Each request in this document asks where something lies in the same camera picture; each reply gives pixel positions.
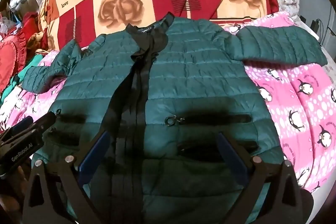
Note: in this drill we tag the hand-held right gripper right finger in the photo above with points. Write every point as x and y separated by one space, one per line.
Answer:
233 158

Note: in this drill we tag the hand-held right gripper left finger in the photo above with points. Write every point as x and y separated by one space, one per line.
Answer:
95 153

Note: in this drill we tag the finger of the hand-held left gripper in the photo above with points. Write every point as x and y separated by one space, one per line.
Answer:
23 123
44 120

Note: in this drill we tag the green puffer jacket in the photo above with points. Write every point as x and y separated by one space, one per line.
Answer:
197 77

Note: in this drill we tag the white patterned cloth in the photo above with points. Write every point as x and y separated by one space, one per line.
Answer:
13 102

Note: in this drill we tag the teal green cloth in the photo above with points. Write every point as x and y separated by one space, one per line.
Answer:
29 64

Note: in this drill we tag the red heart cushion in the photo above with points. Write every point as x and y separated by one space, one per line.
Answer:
10 56

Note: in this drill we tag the yellow brown cloth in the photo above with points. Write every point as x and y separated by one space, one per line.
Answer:
36 40

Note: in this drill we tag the pink penguin print blanket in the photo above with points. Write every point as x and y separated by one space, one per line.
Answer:
296 98

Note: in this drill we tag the red cloth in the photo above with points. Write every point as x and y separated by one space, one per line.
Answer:
30 22

